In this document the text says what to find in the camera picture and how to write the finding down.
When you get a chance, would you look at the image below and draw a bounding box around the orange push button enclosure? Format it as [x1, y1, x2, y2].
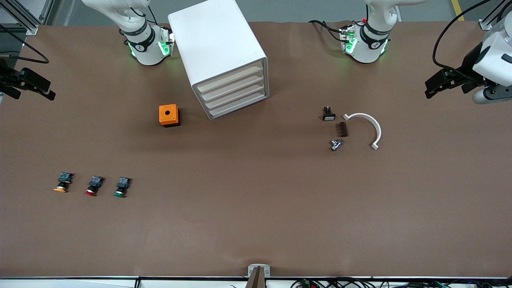
[159, 104, 181, 128]

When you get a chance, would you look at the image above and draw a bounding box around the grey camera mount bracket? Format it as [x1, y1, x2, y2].
[245, 264, 271, 288]

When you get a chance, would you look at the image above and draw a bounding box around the aluminium frame extrusion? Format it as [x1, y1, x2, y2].
[0, 0, 54, 36]
[478, 0, 512, 32]

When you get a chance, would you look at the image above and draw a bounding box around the brown table mat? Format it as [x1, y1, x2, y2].
[0, 20, 512, 278]

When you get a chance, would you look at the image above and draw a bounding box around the white curved plastic bracket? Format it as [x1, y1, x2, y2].
[343, 113, 382, 151]

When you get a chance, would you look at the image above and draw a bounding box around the white plastic drawer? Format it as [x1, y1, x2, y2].
[195, 61, 265, 96]
[199, 70, 266, 104]
[207, 88, 269, 120]
[203, 79, 268, 112]

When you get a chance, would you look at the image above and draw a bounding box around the white table edge rail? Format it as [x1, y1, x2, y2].
[0, 276, 512, 288]

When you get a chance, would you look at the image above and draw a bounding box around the red mushroom push button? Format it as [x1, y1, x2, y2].
[84, 175, 105, 197]

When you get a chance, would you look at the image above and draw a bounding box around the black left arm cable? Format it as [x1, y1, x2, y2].
[433, 0, 492, 72]

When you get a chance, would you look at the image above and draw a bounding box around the green mushroom push button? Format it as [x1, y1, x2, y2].
[114, 176, 132, 198]

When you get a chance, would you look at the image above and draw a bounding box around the white drawer cabinet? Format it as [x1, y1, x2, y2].
[168, 0, 270, 120]

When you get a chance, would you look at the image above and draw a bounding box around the black arm base cable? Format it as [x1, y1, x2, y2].
[308, 19, 348, 42]

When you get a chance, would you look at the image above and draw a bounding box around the black cable bundle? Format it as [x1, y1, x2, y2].
[292, 277, 512, 288]

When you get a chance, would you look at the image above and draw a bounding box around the yellow mushroom push button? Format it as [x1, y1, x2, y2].
[54, 172, 75, 193]

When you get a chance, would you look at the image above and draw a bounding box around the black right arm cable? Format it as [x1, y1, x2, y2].
[0, 24, 50, 64]

